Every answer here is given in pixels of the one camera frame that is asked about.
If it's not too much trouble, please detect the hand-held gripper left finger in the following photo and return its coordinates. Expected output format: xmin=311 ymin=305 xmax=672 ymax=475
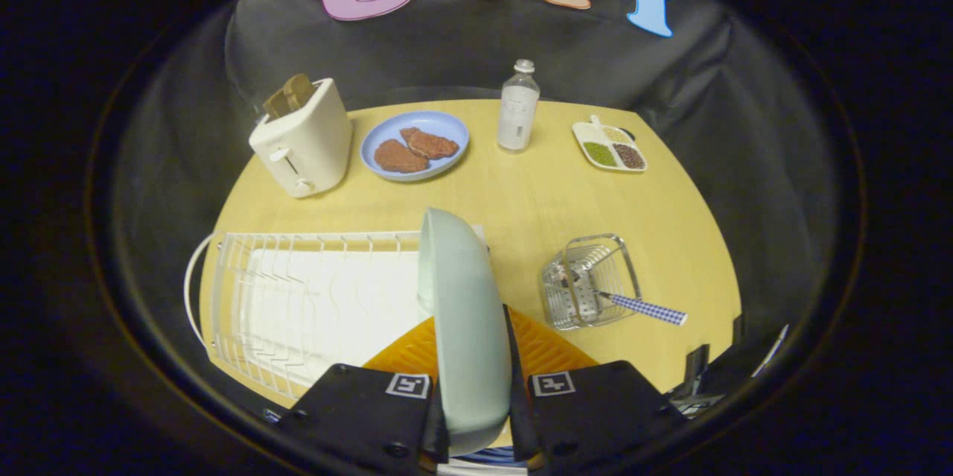
xmin=277 ymin=316 xmax=450 ymax=475

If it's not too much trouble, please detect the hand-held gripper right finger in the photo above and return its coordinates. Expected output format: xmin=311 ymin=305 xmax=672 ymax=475
xmin=502 ymin=304 xmax=687 ymax=474

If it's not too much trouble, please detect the white wire dish rack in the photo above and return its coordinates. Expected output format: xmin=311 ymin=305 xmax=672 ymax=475
xmin=184 ymin=224 xmax=488 ymax=401

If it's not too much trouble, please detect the checkered handle spoon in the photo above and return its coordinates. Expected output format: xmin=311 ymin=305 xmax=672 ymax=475
xmin=552 ymin=266 xmax=689 ymax=327

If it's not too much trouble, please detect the metal wire basket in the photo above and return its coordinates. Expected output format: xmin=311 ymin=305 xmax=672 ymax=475
xmin=539 ymin=233 xmax=643 ymax=331

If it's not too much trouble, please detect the pale green plate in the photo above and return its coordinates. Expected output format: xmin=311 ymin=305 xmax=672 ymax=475
xmin=417 ymin=208 xmax=514 ymax=456

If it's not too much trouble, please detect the blue plate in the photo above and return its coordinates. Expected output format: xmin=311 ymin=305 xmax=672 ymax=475
xmin=360 ymin=110 xmax=471 ymax=183

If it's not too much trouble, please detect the brown meat patty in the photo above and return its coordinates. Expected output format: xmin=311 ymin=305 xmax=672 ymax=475
xmin=373 ymin=138 xmax=430 ymax=174
xmin=400 ymin=126 xmax=461 ymax=160

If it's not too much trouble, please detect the white divided tray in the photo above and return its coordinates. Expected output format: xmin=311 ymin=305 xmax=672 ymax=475
xmin=571 ymin=115 xmax=648 ymax=174

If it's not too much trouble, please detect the cream toaster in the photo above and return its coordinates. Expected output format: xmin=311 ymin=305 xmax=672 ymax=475
xmin=249 ymin=77 xmax=354 ymax=199

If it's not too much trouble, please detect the clear plastic bottle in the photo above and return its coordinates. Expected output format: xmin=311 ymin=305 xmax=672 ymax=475
xmin=497 ymin=59 xmax=541 ymax=153

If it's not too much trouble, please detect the toast slice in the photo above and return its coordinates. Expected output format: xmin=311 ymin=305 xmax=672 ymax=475
xmin=262 ymin=74 xmax=316 ymax=121

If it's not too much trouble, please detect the black backdrop cloth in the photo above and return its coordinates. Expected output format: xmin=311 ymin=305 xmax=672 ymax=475
xmin=112 ymin=0 xmax=846 ymax=358

